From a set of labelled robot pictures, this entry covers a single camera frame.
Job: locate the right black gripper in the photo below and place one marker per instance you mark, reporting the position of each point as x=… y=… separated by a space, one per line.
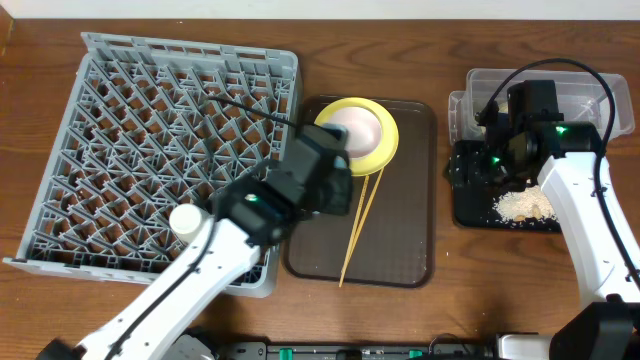
x=473 y=167

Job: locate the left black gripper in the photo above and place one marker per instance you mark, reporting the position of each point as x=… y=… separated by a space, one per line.
x=335 y=185

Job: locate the wooden chopstick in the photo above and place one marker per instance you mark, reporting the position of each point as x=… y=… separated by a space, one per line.
x=352 y=239
x=368 y=202

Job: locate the white bowl with rice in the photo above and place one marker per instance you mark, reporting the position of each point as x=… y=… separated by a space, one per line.
x=363 y=129

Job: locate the white paper cup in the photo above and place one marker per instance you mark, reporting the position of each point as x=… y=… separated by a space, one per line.
x=186 y=221

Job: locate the light blue bowl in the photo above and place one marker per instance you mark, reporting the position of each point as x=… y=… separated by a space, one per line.
x=340 y=132

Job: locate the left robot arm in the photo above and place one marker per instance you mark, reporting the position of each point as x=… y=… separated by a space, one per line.
x=259 y=209

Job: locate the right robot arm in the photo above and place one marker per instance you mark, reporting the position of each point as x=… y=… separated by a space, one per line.
x=573 y=174

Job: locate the black tray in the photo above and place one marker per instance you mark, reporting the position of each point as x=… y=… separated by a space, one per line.
x=476 y=201

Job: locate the spilled rice pile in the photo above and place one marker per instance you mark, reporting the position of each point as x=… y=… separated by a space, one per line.
x=531 y=203

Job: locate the yellow plate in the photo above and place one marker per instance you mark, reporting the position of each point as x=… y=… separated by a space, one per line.
x=388 y=145

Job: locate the brown serving tray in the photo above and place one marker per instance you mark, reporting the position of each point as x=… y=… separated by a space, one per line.
x=396 y=245

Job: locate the clear plastic bin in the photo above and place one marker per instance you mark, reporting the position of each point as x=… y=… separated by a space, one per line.
x=580 y=98

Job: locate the grey plastic dish rack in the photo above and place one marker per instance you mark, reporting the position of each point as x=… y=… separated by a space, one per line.
x=151 y=124

